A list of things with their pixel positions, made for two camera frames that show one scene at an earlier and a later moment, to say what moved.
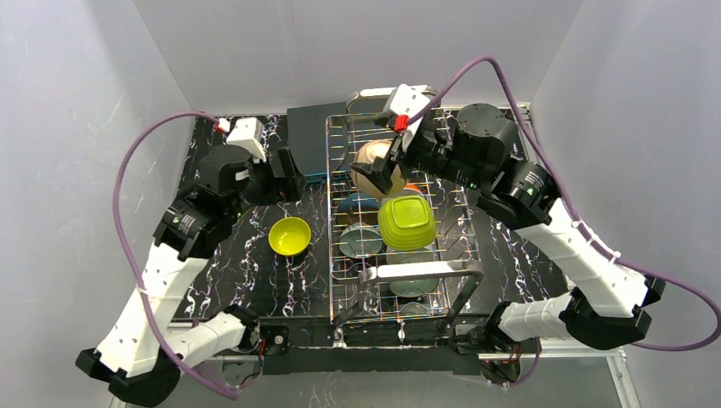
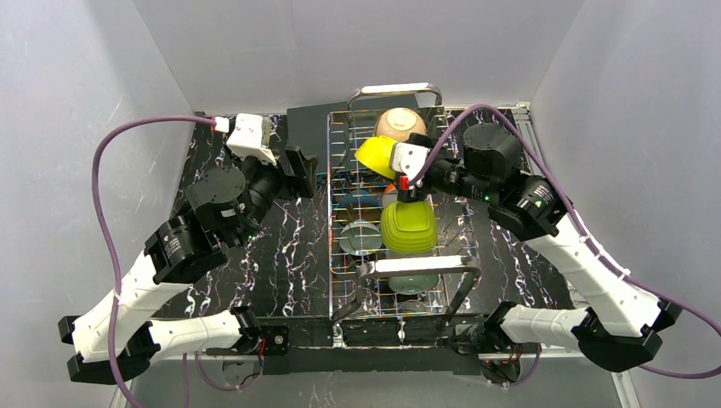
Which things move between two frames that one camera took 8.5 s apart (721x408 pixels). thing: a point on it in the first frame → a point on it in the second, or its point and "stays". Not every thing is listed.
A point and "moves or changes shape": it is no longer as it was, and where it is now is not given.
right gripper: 391,167 → 424,173
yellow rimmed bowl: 290,236 → 377,153
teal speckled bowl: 360,240 stays
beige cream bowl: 368,153 moves or changes shape
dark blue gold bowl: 357,208 stays
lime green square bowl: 406,223 stays
